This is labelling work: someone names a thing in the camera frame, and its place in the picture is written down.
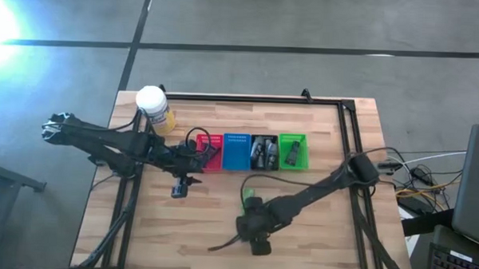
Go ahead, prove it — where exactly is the grey stand leg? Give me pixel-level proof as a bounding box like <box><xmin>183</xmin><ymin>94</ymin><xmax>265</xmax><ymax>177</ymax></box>
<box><xmin>0</xmin><ymin>157</ymin><xmax>48</xmax><ymax>193</ymax></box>

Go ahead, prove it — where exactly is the white cable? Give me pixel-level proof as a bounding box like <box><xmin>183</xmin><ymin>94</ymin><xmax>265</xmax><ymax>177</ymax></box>
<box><xmin>386</xmin><ymin>149</ymin><xmax>467</xmax><ymax>167</ymax></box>

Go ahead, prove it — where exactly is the grey laptop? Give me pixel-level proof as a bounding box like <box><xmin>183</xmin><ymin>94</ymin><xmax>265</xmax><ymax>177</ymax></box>
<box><xmin>450</xmin><ymin>123</ymin><xmax>479</xmax><ymax>251</ymax></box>

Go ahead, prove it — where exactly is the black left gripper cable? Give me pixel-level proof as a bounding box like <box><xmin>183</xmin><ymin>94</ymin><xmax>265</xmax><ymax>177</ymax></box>
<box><xmin>184</xmin><ymin>126</ymin><xmax>213</xmax><ymax>160</ymax></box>

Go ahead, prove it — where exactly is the dark blue squeeze tube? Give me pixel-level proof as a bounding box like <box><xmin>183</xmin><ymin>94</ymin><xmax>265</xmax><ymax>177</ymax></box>
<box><xmin>285</xmin><ymin>140</ymin><xmax>303</xmax><ymax>167</ymax></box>

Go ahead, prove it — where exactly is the blue plastic basket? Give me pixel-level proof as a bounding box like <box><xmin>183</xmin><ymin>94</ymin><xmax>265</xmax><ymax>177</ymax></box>
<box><xmin>222</xmin><ymin>133</ymin><xmax>252</xmax><ymax>172</ymax></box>

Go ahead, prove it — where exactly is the razor with black handle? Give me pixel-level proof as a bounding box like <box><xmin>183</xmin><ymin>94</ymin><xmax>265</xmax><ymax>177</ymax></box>
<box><xmin>201</xmin><ymin>145</ymin><xmax>223</xmax><ymax>166</ymax></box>

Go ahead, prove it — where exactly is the Lysol wipes canister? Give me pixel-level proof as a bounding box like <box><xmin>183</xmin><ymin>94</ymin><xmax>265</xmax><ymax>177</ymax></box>
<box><xmin>134</xmin><ymin>85</ymin><xmax>178</xmax><ymax>136</ymax></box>

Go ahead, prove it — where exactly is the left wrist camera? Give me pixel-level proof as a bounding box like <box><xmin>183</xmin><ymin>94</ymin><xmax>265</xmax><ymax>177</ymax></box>
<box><xmin>170</xmin><ymin>176</ymin><xmax>190</xmax><ymax>200</ymax></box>

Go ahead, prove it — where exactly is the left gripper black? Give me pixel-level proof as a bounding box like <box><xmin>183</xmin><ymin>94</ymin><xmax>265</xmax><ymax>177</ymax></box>
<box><xmin>168</xmin><ymin>141</ymin><xmax>208</xmax><ymax>186</ymax></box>

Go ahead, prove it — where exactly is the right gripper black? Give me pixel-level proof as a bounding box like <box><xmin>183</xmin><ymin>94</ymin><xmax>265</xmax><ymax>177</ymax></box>
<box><xmin>208</xmin><ymin>193</ymin><xmax>286</xmax><ymax>257</ymax></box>

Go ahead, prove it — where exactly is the yellow cable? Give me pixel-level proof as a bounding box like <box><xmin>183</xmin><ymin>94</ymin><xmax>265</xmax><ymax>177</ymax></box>
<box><xmin>394</xmin><ymin>179</ymin><xmax>453</xmax><ymax>203</ymax></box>

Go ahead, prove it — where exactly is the black power adapter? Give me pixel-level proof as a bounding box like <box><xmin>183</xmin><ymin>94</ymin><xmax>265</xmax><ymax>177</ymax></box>
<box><xmin>411</xmin><ymin>166</ymin><xmax>433</xmax><ymax>186</ymax></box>

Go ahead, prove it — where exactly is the black plastic basket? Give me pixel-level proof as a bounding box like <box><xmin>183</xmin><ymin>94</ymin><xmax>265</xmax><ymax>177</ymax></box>
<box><xmin>249</xmin><ymin>133</ymin><xmax>281</xmax><ymax>172</ymax></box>

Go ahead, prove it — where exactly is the black flat bar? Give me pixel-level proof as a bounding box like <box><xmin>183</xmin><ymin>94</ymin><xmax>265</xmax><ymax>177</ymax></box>
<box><xmin>402</xmin><ymin>208</ymin><xmax>456</xmax><ymax>239</ymax></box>

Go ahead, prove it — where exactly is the black aluminium table frame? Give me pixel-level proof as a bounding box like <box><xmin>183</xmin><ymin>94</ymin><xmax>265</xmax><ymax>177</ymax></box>
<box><xmin>77</xmin><ymin>80</ymin><xmax>416</xmax><ymax>269</ymax></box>

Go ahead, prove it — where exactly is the green travel bottle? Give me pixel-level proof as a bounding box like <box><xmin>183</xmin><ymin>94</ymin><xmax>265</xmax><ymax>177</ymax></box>
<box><xmin>241</xmin><ymin>186</ymin><xmax>258</xmax><ymax>211</ymax></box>

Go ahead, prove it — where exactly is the green plastic basket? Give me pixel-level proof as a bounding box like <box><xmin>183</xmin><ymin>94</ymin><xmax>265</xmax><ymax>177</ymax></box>
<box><xmin>277</xmin><ymin>133</ymin><xmax>311</xmax><ymax>172</ymax></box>

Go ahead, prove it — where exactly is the red plastic basket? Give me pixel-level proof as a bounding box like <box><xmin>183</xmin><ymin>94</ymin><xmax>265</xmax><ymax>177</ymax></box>
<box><xmin>194</xmin><ymin>133</ymin><xmax>224</xmax><ymax>173</ymax></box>

